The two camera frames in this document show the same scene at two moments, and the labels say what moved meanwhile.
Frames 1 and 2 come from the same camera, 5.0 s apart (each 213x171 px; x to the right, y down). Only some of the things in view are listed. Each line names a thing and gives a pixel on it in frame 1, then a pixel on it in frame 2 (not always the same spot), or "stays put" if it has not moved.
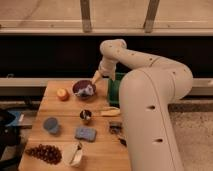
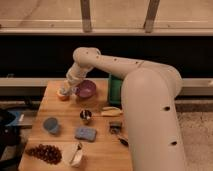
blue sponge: (87, 133) stays put
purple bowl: (84, 89) stays put
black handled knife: (123, 141) stays put
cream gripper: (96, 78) → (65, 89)
